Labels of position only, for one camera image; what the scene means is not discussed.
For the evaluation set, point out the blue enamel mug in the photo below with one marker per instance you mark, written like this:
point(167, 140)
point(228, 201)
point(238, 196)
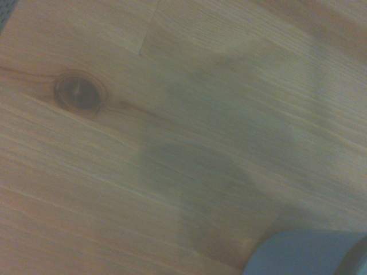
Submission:
point(295, 255)

